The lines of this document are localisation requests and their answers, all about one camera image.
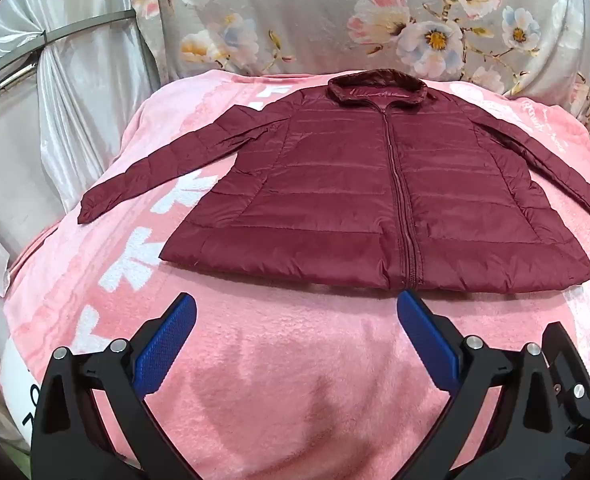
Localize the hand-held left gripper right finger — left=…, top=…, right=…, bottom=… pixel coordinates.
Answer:
left=396, top=290, right=590, bottom=480

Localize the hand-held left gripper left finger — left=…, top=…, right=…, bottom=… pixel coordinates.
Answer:
left=29, top=291, right=198, bottom=480

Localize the maroon puffer jacket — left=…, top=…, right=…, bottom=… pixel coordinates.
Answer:
left=78, top=67, right=590, bottom=293

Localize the pink printed blanket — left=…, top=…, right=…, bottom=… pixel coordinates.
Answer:
left=0, top=67, right=590, bottom=480

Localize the white printed bag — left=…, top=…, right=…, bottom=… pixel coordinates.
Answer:
left=0, top=335, right=41, bottom=441

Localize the white satin curtain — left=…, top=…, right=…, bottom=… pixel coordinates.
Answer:
left=0, top=0, right=171, bottom=301

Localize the grey floral cloth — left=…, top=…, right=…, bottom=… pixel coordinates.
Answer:
left=130, top=0, right=590, bottom=146

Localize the grey curtain strap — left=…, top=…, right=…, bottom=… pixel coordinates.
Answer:
left=0, top=7, right=138, bottom=96

